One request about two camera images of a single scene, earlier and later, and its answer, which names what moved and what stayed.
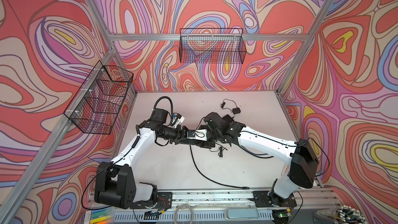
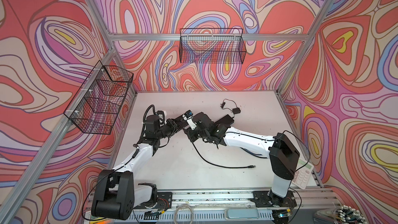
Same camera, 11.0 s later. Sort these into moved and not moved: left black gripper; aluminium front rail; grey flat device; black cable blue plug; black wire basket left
Moved: left black gripper
Not moved: black wire basket left; black cable blue plug; aluminium front rail; grey flat device
